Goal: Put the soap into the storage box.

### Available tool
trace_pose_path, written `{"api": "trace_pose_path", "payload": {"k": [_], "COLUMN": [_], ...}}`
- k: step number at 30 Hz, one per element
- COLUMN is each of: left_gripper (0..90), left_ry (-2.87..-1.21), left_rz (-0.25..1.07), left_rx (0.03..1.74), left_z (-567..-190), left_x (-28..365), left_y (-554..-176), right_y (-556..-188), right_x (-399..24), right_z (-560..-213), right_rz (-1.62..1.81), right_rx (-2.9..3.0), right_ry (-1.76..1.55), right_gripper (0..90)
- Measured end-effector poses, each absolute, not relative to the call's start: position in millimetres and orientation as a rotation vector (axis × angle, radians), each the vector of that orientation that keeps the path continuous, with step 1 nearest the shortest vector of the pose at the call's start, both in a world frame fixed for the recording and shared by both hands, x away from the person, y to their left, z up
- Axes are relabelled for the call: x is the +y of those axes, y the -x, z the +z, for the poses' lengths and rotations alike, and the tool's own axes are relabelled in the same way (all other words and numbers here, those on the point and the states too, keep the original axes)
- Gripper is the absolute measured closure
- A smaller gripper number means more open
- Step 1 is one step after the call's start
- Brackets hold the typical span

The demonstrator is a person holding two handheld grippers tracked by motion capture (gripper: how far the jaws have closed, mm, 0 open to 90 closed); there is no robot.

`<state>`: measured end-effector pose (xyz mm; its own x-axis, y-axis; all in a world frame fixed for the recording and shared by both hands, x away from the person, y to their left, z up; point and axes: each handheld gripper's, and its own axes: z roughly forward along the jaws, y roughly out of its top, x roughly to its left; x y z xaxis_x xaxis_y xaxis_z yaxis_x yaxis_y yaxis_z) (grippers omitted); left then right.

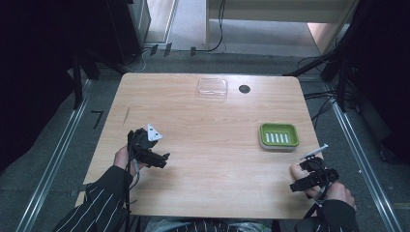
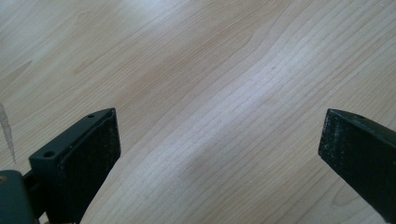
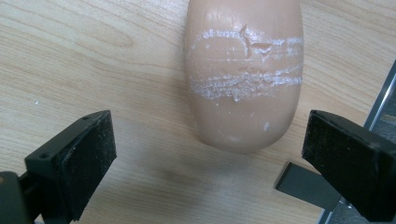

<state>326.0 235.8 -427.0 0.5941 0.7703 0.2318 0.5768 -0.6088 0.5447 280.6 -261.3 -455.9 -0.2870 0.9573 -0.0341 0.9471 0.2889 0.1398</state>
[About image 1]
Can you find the green soap dish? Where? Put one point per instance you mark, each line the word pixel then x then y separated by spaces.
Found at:
pixel 278 137

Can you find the person's striped torso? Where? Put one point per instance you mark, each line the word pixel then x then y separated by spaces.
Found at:
pixel 206 226

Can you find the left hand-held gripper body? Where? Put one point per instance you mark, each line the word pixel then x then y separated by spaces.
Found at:
pixel 140 141

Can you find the white desk frame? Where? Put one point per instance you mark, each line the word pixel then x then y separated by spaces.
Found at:
pixel 274 9

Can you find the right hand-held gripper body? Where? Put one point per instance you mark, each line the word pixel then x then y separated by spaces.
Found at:
pixel 317 169

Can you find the black table grommet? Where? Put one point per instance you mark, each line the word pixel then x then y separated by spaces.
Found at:
pixel 244 89

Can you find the black cabinet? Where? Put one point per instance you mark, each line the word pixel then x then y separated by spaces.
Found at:
pixel 129 29

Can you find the person's right hand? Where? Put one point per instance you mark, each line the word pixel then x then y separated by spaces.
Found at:
pixel 341 193

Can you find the black metal stand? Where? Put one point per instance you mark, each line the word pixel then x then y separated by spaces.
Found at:
pixel 79 77
pixel 335 67

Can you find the metal floor rail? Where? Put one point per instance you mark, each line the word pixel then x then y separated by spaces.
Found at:
pixel 364 167
pixel 51 167

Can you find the dark curtain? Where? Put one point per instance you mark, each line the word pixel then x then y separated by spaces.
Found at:
pixel 38 64
pixel 383 64

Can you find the clear plastic box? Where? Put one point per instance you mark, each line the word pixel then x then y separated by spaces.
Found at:
pixel 212 87

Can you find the person's left hand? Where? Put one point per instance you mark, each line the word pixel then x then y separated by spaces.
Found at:
pixel 122 159

